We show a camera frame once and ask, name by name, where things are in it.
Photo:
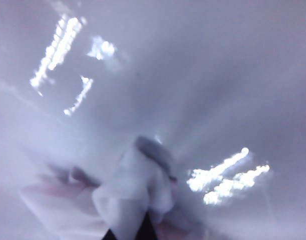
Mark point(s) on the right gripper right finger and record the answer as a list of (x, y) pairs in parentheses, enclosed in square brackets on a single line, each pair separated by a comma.
[(149, 230)]

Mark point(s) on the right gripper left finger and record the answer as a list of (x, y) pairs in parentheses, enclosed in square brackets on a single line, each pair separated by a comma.
[(111, 236)]

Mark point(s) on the white wet wipe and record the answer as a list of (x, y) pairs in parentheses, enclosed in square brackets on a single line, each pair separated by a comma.
[(132, 187)]

